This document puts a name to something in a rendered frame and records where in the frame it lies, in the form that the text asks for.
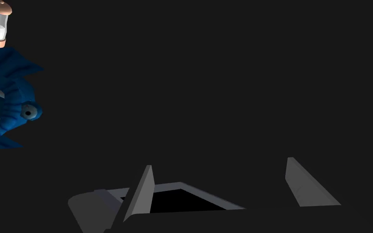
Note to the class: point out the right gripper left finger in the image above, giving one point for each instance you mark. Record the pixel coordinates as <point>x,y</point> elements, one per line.
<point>142,197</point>

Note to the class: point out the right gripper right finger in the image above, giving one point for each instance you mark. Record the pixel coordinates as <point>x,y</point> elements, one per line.
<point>306,191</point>

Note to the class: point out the blue fish-shaped toy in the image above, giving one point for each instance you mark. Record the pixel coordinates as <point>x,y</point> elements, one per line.
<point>8,76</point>

